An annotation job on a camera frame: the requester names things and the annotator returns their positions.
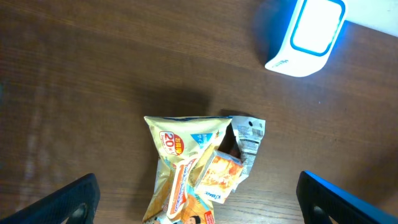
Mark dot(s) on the silver foil packet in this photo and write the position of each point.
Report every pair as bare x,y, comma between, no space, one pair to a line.
248,132

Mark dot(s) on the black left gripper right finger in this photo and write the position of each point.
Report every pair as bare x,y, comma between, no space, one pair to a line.
322,202

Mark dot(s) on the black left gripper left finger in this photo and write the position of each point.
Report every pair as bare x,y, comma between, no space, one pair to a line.
74,203

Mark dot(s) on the small orange box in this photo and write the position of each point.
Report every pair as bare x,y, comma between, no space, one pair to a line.
218,177

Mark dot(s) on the white black barcode scanner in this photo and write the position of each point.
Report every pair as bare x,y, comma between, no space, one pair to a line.
309,38

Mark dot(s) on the yellow chip bag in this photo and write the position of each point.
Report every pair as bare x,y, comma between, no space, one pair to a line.
184,145

